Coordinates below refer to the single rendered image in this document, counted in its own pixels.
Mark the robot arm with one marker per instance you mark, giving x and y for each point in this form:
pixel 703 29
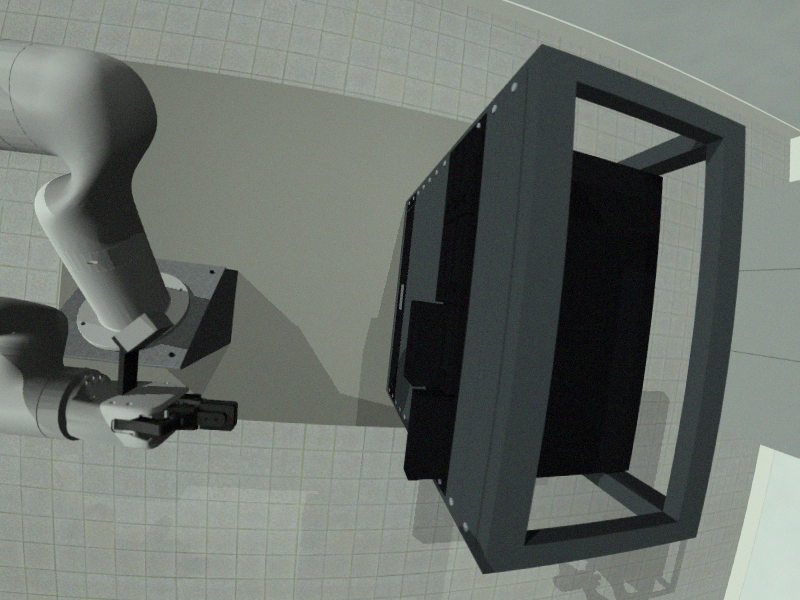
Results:
pixel 96 113

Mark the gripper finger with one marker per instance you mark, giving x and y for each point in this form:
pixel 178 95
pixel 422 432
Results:
pixel 194 399
pixel 210 416

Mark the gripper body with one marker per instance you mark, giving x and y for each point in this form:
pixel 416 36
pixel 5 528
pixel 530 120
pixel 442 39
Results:
pixel 92 409

